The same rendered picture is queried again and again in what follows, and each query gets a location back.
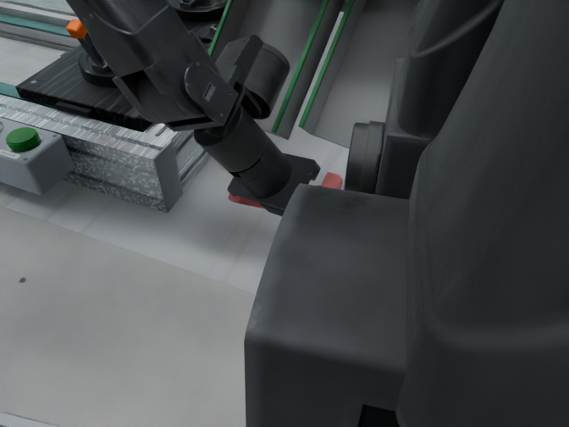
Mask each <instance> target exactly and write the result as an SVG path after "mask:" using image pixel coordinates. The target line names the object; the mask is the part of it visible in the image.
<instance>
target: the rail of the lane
mask: <svg viewBox="0 0 569 427"><path fill-rule="evenodd" d="M55 105H56V108H57V109H54V108H48V107H45V106H42V105H38V104H34V103H29V102H26V101H22V100H19V99H16V98H12V97H7V96H4V95H0V118H3V119H8V120H12V121H14V122H18V123H21V124H24V125H29V126H33V127H36V128H39V129H42V130H47V131H51V132H53V133H57V134H59V135H62V137H63V139H64V142H65V144H66V147H67V148H68V151H69V155H70V157H71V158H72V161H73V163H74V167H73V168H72V170H70V172H68V174H66V175H65V176H64V177H63V178H62V179H61V180H64V181H68V182H70V183H73V184H76V185H78V186H84V187H86V188H89V189H92V190H94V191H99V192H102V193H105V194H108V195H110V196H114V197H118V198H121V199H124V200H126V201H130V202H134V203H137V204H140V205H142V206H146V207H149V208H153V209H156V210H158V211H162V212H165V213H168V212H169V210H170V209H171V208H172V207H173V206H174V205H175V204H176V203H177V201H178V200H179V199H180V197H181V196H182V195H183V190H182V185H181V181H180V174H179V170H178V165H177V161H176V157H175V153H174V145H173V142H172V141H171V140H169V139H165V138H162V137H159V136H153V135H149V134H147V133H143V132H139V131H136V130H131V129H127V128H124V127H121V126H117V125H111V124H109V123H105V122H102V121H98V120H95V118H94V115H93V112H92V111H91V110H90V109H88V108H82V107H78V106H75V105H72V104H68V103H62V102H58V103H56V104H55Z"/></svg>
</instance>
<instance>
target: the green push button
mask: <svg viewBox="0 0 569 427"><path fill-rule="evenodd" d="M39 139H40V137H39V135H38V133H37V131H36V130H35V129H33V128H30V127H22V128H18V129H16V130H13V131H11V132H10V133H9V134H8V135H7V137H6V142H7V144H8V146H9V147H10V148H11V149H14V150H24V149H27V148H30V147H33V146H34V145H36V144H37V143H38V142H39Z"/></svg>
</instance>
